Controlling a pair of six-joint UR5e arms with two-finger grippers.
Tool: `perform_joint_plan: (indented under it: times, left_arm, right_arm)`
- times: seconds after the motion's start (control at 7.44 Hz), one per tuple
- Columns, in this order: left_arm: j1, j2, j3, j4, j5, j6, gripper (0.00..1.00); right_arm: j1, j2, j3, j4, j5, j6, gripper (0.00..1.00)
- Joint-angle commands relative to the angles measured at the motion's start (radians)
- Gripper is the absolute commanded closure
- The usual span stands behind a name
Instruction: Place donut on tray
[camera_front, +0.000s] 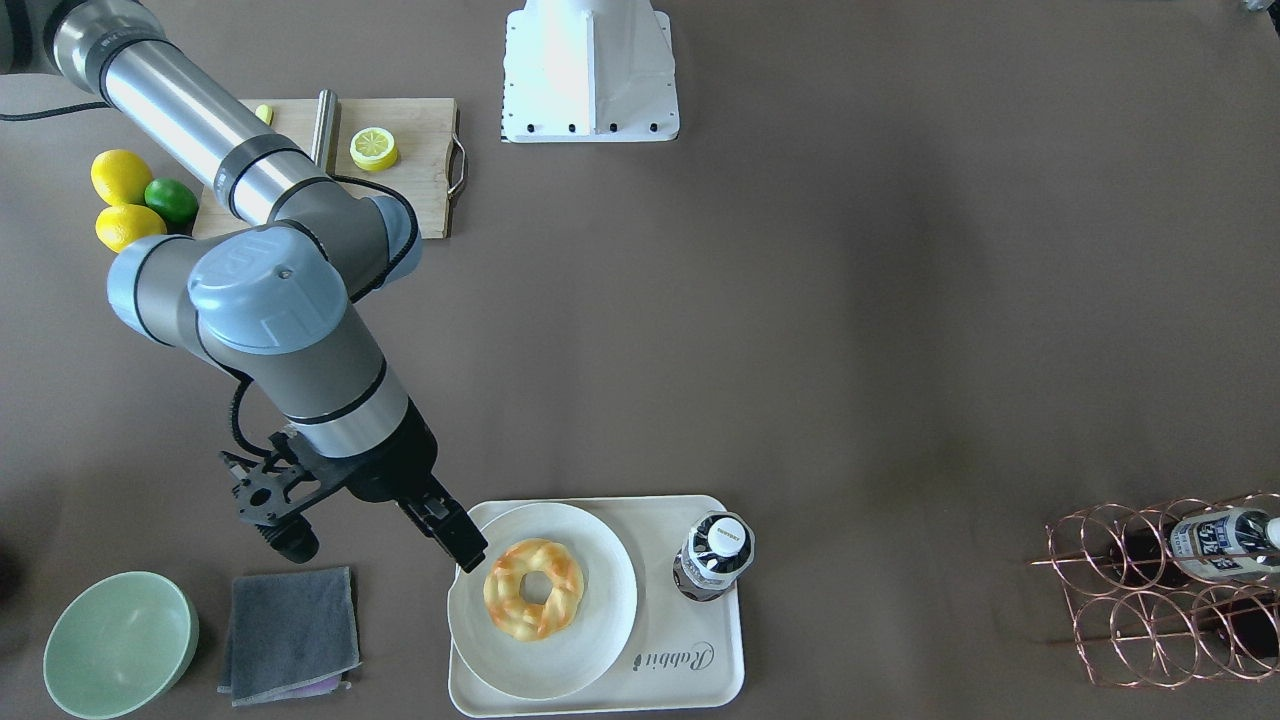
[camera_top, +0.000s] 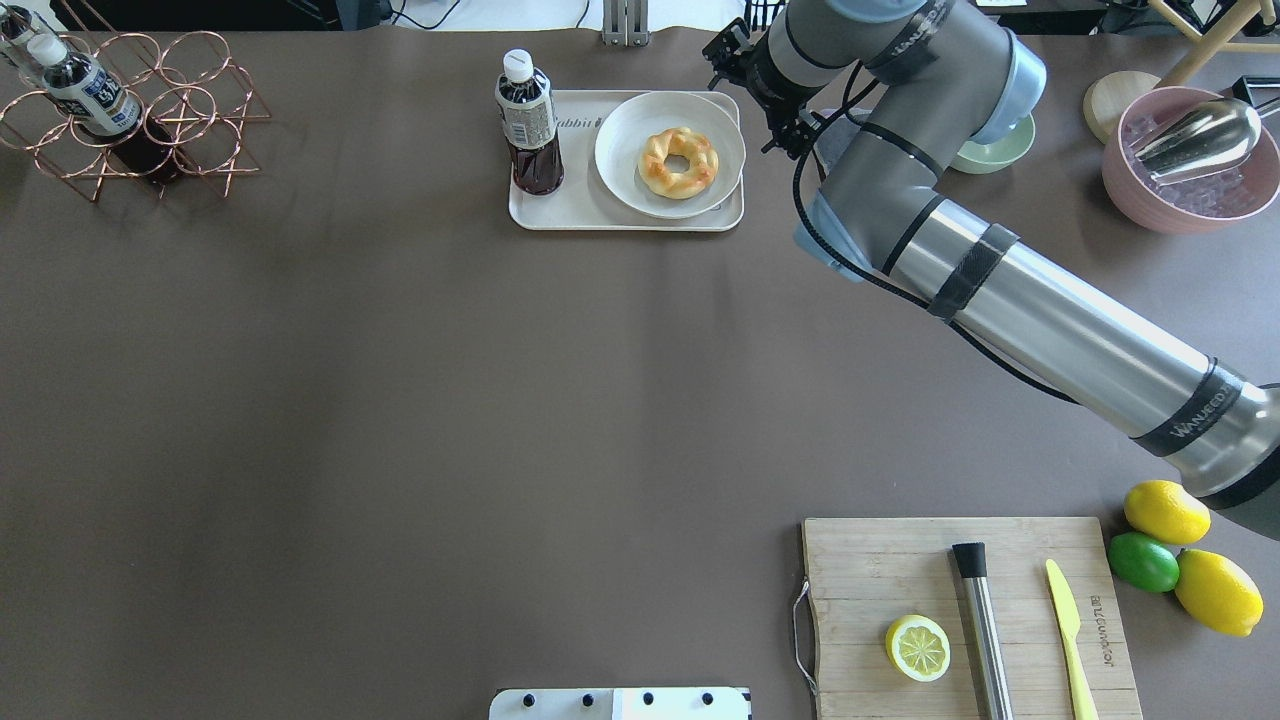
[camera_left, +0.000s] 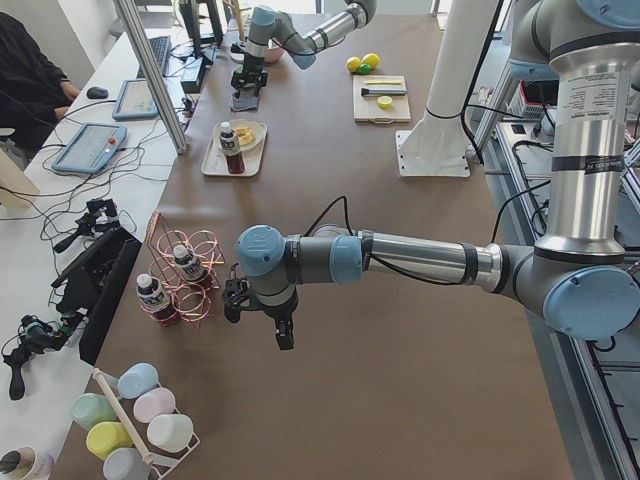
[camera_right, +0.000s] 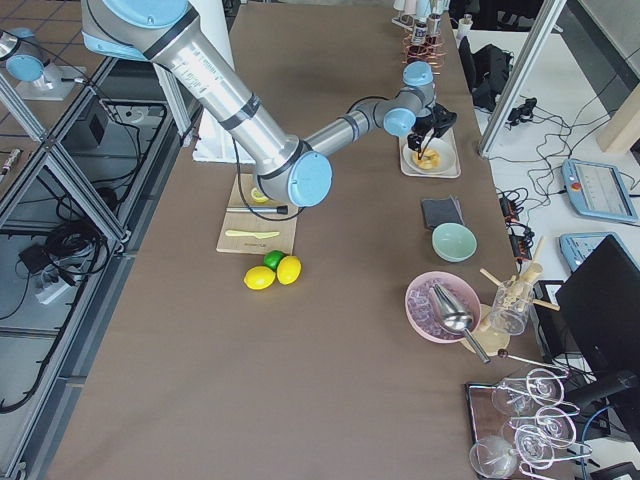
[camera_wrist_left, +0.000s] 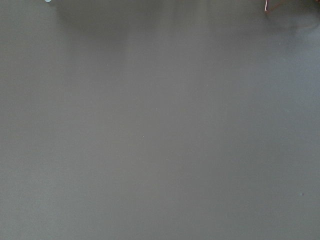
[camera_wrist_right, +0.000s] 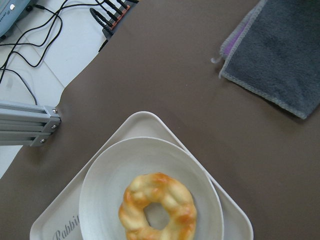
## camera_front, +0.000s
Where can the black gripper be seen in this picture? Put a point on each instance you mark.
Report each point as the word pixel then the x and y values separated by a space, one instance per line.
pixel 398 467

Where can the glazed braided donut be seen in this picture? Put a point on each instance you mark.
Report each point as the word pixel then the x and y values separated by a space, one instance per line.
pixel 534 590

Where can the cream round plate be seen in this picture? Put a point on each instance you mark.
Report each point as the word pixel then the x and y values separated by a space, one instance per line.
pixel 568 661

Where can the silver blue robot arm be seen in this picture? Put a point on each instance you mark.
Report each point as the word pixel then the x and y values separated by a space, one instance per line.
pixel 273 303

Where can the dark drink bottle on tray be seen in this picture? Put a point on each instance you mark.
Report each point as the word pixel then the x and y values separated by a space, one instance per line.
pixel 719 547

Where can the cream rectangular tray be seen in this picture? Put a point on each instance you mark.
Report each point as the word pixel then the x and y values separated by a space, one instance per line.
pixel 680 654

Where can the grey folded cloth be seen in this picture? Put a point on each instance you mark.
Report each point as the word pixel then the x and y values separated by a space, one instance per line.
pixel 290 635

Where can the wooden cutting board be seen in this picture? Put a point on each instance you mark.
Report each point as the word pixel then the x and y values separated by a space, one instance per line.
pixel 424 128

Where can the mint green bowl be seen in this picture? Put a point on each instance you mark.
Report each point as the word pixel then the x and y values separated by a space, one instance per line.
pixel 120 644

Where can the half lemon slice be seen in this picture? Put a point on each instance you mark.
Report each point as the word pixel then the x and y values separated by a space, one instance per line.
pixel 374 149

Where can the steel cylindrical muddler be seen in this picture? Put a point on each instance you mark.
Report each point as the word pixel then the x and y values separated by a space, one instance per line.
pixel 324 135

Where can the green lime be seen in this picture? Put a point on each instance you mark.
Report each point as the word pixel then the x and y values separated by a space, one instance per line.
pixel 172 200

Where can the yellow lemon near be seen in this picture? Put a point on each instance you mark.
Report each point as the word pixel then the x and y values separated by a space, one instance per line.
pixel 119 226

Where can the yellow lemon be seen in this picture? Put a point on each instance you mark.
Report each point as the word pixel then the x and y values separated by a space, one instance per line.
pixel 119 226
pixel 120 177

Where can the yellow lemon far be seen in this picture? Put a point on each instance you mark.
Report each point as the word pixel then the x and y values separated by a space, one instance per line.
pixel 120 177

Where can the bottle in rack upper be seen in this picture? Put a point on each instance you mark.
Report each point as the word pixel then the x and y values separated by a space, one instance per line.
pixel 1235 545

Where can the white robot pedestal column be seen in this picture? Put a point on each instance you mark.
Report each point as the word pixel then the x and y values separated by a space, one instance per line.
pixel 589 72

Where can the copper wire bottle rack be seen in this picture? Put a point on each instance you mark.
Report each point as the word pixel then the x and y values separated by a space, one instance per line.
pixel 1137 620

